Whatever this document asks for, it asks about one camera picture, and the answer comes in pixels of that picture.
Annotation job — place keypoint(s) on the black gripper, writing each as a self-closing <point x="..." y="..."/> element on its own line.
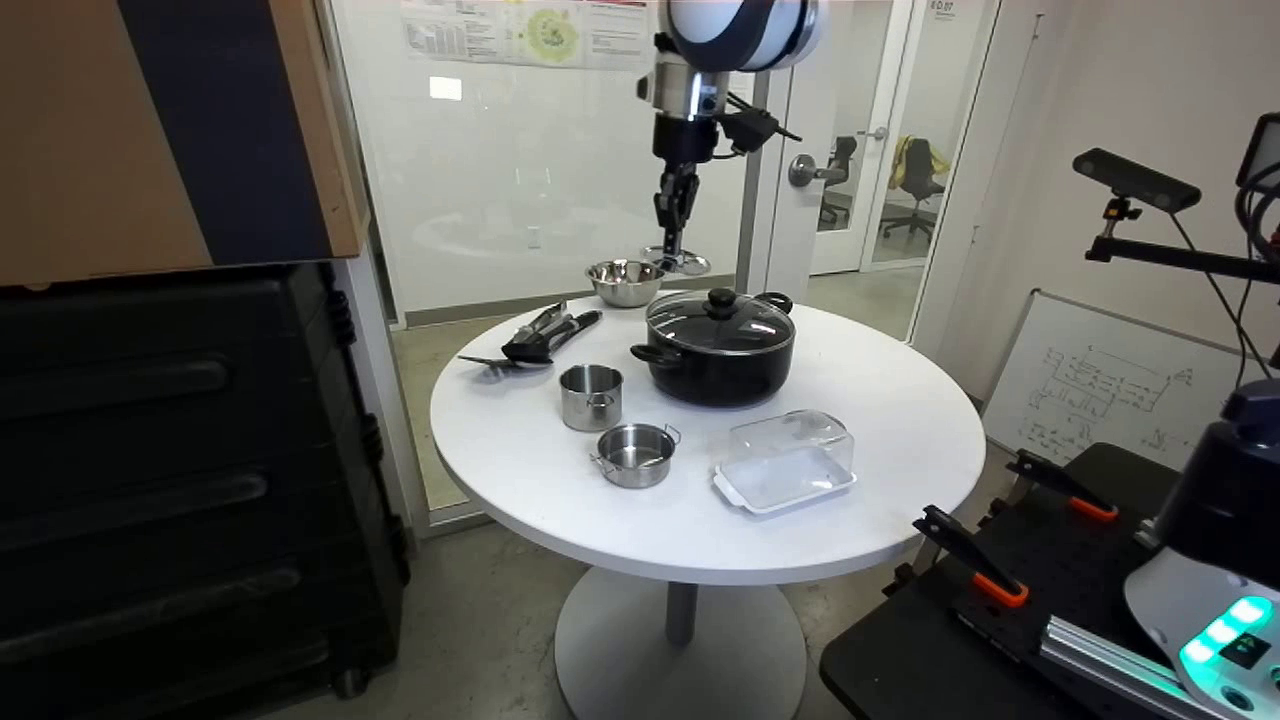
<point x="686" y="142"/>

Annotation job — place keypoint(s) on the small steel pot lid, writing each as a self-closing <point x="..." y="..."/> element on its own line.
<point x="686" y="263"/>

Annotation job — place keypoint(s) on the glass lid with black knob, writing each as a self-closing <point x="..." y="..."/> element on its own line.
<point x="720" y="321"/>

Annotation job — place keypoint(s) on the tall steel pot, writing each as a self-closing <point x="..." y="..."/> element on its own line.
<point x="588" y="403"/>

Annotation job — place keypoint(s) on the short steel pot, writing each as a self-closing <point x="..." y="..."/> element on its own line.
<point x="632" y="457"/>

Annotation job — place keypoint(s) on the steel mixing bowl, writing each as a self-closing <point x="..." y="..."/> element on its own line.
<point x="626" y="283"/>

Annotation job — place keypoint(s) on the black office chair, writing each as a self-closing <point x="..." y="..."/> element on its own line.
<point x="842" y="172"/>
<point x="915" y="180"/>

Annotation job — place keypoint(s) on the black spatula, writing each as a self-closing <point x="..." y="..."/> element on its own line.
<point x="546" y="334"/>

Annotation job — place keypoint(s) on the black serving spoon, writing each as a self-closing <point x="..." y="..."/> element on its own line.
<point x="502" y="362"/>

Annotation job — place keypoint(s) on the white whiteboard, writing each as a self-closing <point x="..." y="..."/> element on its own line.
<point x="1106" y="382"/>

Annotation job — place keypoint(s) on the brown cardboard box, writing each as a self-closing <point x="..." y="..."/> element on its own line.
<point x="163" y="132"/>

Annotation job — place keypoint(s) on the black breadboard robot table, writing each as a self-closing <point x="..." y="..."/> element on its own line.
<point x="933" y="655"/>

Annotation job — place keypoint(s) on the black hard case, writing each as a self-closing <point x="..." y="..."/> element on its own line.
<point x="172" y="482"/>

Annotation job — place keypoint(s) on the glass door with white frame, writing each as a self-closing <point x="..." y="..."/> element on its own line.
<point x="852" y="132"/>

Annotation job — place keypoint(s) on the paper wall poster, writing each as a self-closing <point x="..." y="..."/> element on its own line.
<point x="534" y="29"/>

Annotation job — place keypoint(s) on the white table pedestal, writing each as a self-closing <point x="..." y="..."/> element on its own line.
<point x="680" y="655"/>

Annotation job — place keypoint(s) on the black stereo camera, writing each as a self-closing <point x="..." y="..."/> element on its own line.
<point x="1133" y="176"/>

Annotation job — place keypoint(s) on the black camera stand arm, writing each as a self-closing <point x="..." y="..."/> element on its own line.
<point x="1174" y="250"/>

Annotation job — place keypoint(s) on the aluminium extrusion rail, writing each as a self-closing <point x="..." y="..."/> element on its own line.
<point x="1106" y="667"/>

